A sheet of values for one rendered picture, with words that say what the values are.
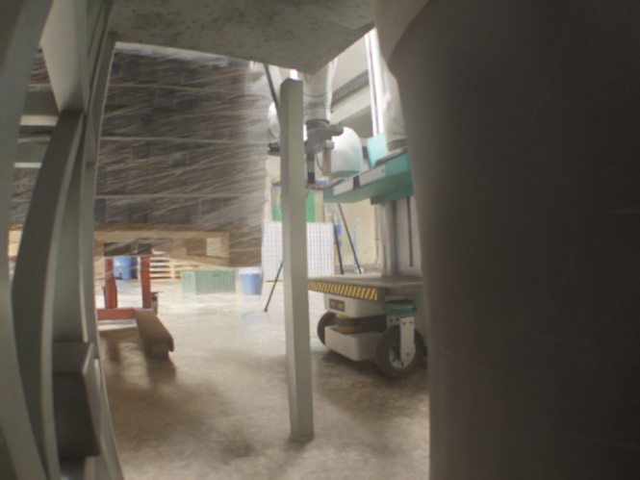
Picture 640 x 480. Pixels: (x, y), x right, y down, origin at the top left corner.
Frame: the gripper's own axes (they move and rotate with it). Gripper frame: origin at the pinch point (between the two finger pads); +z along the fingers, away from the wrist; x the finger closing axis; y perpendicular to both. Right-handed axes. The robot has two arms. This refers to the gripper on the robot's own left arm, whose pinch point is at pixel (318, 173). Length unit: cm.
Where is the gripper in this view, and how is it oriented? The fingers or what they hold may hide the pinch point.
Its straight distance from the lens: 116.6
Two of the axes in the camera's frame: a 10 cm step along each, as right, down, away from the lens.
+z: 0.3, 10.0, -0.5
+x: 3.9, -0.6, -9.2
